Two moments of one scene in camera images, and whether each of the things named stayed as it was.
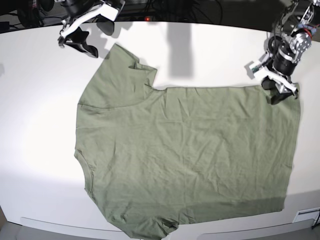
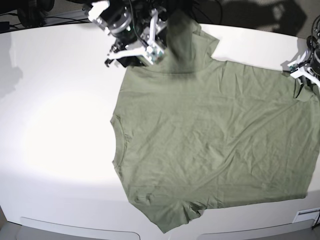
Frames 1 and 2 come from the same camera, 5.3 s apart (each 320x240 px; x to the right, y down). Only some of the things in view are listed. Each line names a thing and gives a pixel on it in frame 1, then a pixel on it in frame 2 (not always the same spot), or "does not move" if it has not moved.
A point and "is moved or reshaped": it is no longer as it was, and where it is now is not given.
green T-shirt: (154, 158) is moved or reshaped
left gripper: (109, 9) -> (134, 53)
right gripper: (280, 69) -> (305, 70)
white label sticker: (308, 214) does not move
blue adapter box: (4, 25) does not move
